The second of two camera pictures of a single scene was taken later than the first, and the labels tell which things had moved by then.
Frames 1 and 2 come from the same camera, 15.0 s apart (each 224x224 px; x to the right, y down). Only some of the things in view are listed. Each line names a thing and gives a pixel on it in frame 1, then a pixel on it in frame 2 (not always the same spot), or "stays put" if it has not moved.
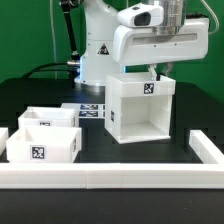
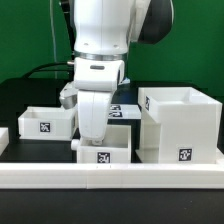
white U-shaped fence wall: [208, 174] stays put
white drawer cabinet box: [138, 108] → [178, 125]
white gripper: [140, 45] → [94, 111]
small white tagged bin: [44, 144] → [115, 148]
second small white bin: [48, 116] stays put
